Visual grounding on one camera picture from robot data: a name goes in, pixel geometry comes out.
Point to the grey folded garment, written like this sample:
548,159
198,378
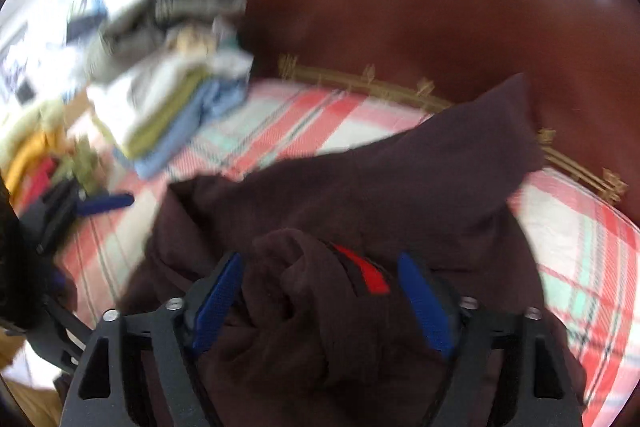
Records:
138,31

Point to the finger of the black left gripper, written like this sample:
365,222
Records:
130,361

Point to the red plaid bed sheet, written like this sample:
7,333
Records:
586,252

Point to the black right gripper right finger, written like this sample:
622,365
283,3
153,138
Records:
533,386

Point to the green garment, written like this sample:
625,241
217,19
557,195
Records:
83,163

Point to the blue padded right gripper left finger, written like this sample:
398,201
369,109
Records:
95,205

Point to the dark red wooden headboard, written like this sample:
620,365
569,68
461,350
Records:
581,58

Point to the olive folded garment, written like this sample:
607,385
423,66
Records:
143,139

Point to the dark maroon garment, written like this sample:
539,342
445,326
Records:
321,333

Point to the white folded garment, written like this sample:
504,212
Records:
129,102

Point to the light blue folded garment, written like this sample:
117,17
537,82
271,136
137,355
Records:
215,98

